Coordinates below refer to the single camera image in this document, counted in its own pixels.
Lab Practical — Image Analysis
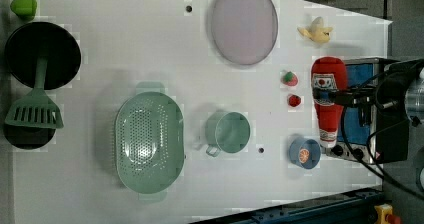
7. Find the red ketchup bottle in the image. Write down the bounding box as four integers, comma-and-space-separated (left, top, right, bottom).
311, 57, 348, 148

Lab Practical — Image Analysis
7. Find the small black round dish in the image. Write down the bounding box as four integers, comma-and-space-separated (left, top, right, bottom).
3, 124, 56, 150

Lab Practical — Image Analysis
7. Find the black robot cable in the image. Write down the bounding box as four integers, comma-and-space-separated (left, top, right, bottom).
339, 105, 424, 201

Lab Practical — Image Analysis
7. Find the black round pan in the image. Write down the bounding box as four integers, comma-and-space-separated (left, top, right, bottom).
5, 22, 82, 90

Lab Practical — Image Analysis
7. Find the dark red toy strawberry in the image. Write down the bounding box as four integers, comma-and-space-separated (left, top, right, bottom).
288, 95, 301, 107

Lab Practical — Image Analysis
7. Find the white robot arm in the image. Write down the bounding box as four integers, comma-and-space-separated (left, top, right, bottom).
312, 59, 423, 126

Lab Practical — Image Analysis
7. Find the blue metal frame rail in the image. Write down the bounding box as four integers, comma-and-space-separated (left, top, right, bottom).
192, 188, 385, 224

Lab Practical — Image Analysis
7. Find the light red toy strawberry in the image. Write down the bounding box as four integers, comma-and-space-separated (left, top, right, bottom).
282, 71, 298, 87

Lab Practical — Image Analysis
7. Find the peeled toy banana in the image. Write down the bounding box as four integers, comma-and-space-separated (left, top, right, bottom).
297, 17, 333, 44

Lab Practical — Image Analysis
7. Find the green perforated strainer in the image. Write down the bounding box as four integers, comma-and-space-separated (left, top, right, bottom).
114, 82, 185, 202

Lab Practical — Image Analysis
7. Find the grey round plate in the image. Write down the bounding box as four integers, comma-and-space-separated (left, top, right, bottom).
211, 0, 278, 65

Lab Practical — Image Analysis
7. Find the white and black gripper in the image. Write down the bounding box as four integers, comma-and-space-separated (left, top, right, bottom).
313, 59, 424, 118

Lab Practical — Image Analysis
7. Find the toy orange slice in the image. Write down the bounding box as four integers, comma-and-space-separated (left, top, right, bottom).
298, 148, 310, 163

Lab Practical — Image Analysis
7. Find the green toy pepper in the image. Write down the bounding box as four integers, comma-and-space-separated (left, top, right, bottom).
10, 0, 38, 21

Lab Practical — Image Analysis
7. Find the green slotted spatula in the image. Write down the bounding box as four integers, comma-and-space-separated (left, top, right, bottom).
5, 57, 64, 129

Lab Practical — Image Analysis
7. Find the yellow red emergency button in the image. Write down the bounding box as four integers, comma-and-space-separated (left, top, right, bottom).
374, 204, 402, 224

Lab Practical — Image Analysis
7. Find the green cup with handle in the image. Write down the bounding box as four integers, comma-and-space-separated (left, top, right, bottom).
205, 111, 251, 157

